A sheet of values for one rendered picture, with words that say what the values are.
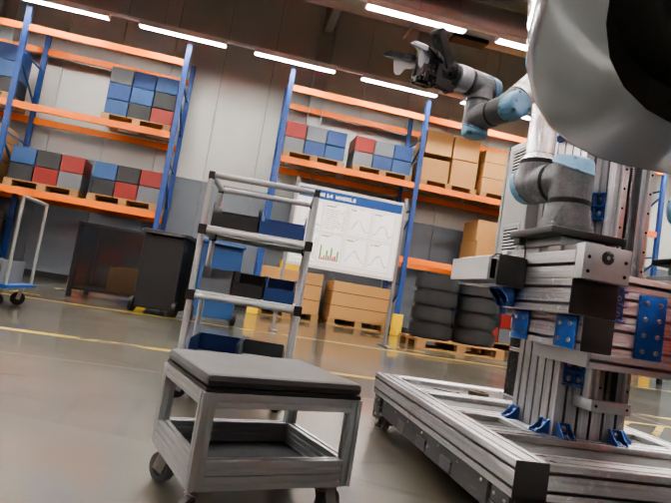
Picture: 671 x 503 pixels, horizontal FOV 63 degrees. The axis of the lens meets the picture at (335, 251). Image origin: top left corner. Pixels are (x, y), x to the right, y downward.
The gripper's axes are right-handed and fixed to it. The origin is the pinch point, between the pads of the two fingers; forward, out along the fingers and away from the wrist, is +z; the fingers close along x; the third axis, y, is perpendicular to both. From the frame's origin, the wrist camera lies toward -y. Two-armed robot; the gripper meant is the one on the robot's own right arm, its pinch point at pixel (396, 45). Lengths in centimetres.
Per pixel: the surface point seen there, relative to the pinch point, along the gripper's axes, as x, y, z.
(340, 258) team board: 495, 91, -231
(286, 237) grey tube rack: 100, 61, -15
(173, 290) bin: 508, 164, -38
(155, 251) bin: 525, 124, -12
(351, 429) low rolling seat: -22, 99, 0
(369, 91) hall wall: 966, -250, -435
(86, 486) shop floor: -1, 125, 55
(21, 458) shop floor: 18, 127, 71
